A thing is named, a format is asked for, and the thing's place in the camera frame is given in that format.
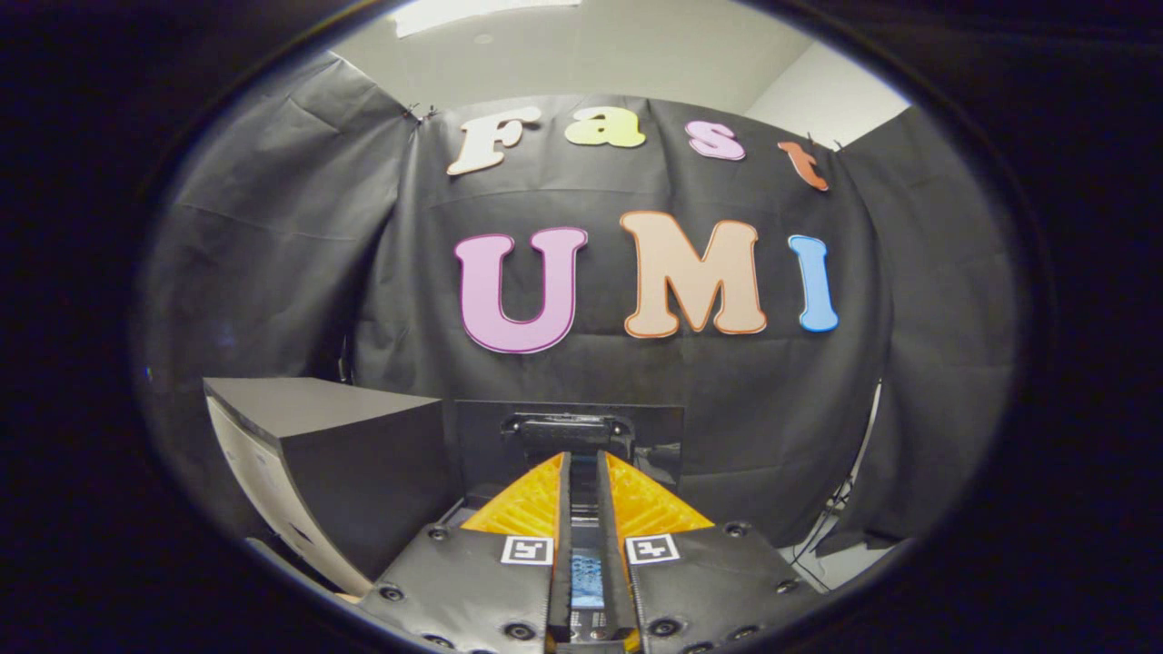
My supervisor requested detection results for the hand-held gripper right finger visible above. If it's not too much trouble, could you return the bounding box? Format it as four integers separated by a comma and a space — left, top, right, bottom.
595, 450, 823, 653

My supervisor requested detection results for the black backdrop cloth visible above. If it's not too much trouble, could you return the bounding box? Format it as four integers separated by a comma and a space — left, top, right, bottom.
136, 50, 1019, 555

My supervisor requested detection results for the dark cabinet with beige side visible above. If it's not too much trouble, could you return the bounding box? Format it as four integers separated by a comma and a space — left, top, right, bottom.
202, 377, 455, 596

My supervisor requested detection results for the grey washing machine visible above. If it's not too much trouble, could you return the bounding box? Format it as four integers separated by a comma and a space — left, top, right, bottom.
436, 481, 637, 648

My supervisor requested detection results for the black cable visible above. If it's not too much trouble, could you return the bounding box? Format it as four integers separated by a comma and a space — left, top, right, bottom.
789, 477, 860, 591

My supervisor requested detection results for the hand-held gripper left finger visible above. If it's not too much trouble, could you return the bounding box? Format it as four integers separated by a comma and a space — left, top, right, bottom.
359, 451, 573, 653

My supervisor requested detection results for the light blue garment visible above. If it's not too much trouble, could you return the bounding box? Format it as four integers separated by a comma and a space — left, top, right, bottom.
571, 556, 606, 609

